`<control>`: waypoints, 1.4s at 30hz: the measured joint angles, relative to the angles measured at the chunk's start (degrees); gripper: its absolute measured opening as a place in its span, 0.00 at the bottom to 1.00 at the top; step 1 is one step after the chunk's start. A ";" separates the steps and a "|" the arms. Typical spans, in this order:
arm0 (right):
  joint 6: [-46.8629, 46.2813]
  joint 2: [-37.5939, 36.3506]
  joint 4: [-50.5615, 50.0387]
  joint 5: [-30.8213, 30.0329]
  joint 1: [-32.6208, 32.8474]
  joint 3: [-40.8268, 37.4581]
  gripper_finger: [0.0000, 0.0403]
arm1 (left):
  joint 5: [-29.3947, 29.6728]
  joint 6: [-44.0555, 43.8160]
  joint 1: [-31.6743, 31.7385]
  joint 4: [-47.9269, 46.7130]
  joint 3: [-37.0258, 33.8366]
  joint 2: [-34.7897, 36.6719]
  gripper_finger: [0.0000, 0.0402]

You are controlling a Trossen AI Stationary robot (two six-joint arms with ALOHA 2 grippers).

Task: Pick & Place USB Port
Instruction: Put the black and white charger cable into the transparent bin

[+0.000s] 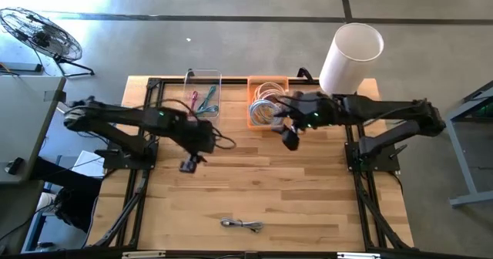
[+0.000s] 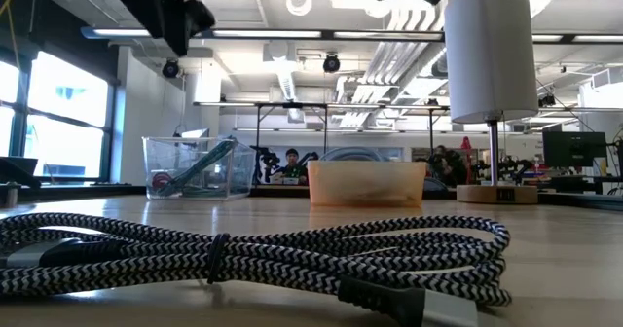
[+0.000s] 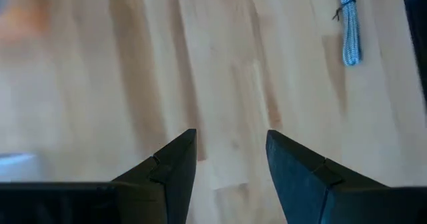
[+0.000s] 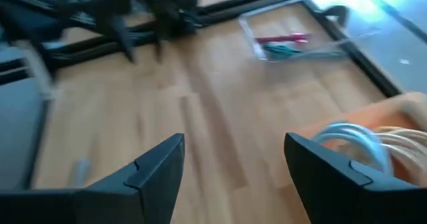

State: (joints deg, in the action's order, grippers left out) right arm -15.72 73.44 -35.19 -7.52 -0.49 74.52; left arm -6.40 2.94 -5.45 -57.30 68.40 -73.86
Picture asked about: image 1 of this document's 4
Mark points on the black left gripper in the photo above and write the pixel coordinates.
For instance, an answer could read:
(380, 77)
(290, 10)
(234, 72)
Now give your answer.
(200, 135)

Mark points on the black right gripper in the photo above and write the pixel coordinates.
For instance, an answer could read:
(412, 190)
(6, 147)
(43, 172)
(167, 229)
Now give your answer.
(308, 110)

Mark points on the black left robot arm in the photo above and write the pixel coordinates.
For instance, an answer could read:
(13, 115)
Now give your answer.
(127, 118)

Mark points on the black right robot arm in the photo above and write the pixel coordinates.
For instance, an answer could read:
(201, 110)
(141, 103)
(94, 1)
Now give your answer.
(385, 110)

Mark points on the orange plastic bin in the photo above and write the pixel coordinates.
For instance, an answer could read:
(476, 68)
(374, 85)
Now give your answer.
(249, 97)

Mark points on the clear plastic container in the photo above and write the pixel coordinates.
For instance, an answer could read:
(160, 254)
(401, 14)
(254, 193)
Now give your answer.
(204, 79)

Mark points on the white shade wooden base lamp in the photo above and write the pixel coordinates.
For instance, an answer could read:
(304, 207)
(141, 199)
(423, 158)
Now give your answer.
(346, 66)

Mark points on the white paper sheet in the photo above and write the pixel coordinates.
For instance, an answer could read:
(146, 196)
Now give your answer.
(86, 165)

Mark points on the black bundled equipment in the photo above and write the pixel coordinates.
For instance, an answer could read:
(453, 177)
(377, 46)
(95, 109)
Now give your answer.
(77, 209)

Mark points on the grey desk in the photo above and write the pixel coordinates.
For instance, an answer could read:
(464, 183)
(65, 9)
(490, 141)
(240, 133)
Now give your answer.
(23, 120)

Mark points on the black floor fan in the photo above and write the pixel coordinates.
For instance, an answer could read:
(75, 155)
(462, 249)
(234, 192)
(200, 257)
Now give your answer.
(42, 35)

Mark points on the black aluminium table frame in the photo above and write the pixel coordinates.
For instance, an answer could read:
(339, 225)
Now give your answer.
(169, 81)

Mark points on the silver metal bracket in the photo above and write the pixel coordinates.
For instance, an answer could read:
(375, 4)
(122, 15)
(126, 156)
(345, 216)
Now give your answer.
(358, 255)
(143, 254)

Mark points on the grey metal table frame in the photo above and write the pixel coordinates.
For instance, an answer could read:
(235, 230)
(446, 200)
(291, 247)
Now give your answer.
(460, 155)

